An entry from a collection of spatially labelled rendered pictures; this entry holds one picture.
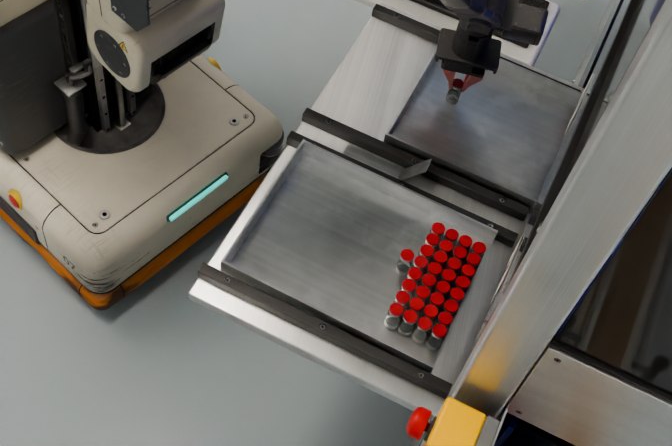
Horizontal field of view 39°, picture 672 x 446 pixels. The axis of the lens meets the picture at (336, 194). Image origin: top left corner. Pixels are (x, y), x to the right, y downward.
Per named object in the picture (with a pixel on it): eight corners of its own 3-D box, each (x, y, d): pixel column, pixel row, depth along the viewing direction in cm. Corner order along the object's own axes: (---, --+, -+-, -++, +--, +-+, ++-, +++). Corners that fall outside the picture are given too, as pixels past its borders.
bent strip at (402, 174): (425, 179, 154) (432, 158, 149) (418, 193, 153) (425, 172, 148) (347, 145, 156) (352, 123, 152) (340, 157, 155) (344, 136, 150)
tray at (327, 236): (492, 242, 149) (498, 230, 146) (428, 378, 135) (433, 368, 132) (301, 152, 155) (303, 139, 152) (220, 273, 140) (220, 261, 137)
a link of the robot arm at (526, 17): (483, -36, 138) (468, 21, 137) (561, -17, 137) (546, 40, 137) (475, -15, 150) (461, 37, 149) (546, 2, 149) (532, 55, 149)
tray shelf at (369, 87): (620, 111, 170) (624, 104, 169) (487, 448, 132) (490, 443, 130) (379, 8, 178) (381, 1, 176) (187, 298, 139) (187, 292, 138)
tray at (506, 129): (617, 123, 166) (624, 111, 163) (573, 233, 152) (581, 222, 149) (440, 47, 171) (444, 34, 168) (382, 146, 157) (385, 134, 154)
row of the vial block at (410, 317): (454, 247, 147) (461, 231, 144) (409, 339, 138) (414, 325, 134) (442, 241, 148) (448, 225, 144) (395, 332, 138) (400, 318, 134)
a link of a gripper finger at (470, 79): (473, 107, 160) (486, 70, 152) (431, 98, 160) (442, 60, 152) (477, 77, 163) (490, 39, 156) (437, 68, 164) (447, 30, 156)
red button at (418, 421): (439, 424, 121) (446, 412, 118) (428, 451, 119) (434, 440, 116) (412, 410, 122) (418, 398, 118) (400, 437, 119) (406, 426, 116)
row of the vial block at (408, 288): (441, 241, 148) (448, 225, 144) (395, 332, 138) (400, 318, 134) (429, 235, 148) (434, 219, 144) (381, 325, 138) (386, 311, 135)
